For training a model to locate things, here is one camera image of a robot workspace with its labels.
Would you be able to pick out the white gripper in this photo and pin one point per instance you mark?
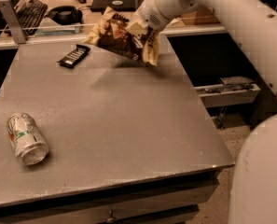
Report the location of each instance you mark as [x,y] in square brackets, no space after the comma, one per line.
[148,14]

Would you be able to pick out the brown sea salt chip bag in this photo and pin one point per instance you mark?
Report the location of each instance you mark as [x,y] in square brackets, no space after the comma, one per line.
[110,33]

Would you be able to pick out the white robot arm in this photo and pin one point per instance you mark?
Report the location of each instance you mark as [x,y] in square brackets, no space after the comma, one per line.
[253,27]

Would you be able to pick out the black rxbar chocolate bar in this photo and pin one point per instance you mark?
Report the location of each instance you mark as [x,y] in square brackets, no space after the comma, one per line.
[74,57]

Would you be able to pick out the black laptop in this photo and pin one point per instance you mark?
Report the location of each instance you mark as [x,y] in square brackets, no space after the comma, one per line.
[118,5]

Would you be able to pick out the brown cardboard box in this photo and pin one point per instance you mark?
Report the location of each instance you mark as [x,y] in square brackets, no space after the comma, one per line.
[200,16]

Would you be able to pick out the black headphones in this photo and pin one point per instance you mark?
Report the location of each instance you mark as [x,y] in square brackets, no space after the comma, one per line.
[65,15]

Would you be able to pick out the black keyboard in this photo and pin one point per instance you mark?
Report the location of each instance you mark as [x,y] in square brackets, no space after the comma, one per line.
[30,15]

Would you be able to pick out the grey side shelf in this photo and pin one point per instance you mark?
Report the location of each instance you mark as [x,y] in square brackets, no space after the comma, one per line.
[229,91]

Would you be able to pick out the silver soda can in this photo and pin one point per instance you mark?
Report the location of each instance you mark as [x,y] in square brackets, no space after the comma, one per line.
[28,143]

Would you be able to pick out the grey desk drawer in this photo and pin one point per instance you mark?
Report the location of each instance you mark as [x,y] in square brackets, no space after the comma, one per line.
[169,201]

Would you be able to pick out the grey metal bracket left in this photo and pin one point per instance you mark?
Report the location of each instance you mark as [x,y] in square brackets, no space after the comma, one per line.
[13,22]

